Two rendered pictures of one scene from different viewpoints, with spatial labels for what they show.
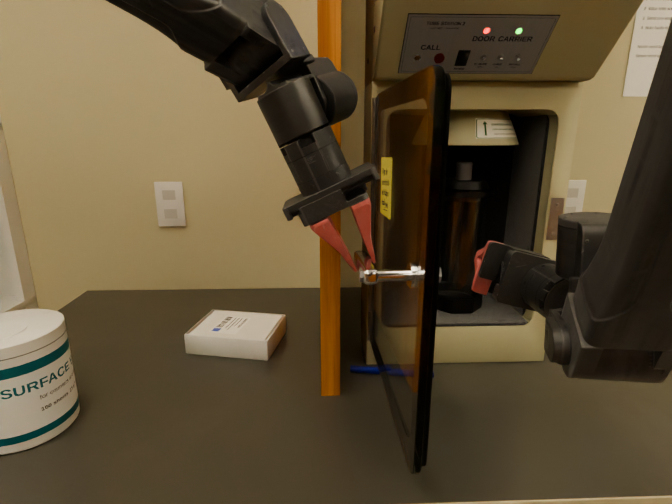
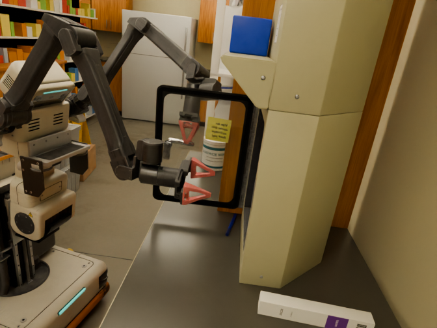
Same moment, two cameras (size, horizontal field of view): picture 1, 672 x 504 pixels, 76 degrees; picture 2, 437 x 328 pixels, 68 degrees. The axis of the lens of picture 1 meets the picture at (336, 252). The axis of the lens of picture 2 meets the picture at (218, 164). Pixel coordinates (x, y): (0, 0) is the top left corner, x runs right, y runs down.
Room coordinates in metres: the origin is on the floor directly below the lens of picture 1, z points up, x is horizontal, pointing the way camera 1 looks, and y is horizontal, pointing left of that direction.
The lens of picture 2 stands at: (0.65, -1.07, 1.54)
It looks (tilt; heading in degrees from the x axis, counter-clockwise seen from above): 21 degrees down; 94
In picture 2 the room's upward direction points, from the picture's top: 7 degrees clockwise
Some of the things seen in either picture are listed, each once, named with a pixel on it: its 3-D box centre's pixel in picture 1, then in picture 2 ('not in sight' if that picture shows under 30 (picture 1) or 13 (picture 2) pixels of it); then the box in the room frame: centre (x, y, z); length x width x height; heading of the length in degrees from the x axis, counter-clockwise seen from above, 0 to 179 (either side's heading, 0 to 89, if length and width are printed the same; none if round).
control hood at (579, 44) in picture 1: (497, 36); (245, 75); (0.63, -0.22, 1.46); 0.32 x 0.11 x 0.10; 92
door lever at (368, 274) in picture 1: (380, 266); not in sight; (0.44, -0.05, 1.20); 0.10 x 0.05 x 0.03; 4
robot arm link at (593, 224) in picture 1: (592, 284); (142, 157); (0.37, -0.24, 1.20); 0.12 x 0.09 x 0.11; 166
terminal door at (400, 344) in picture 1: (394, 254); (200, 150); (0.52, -0.07, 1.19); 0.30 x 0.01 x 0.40; 4
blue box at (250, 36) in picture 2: not in sight; (250, 36); (0.63, -0.13, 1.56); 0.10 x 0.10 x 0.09; 2
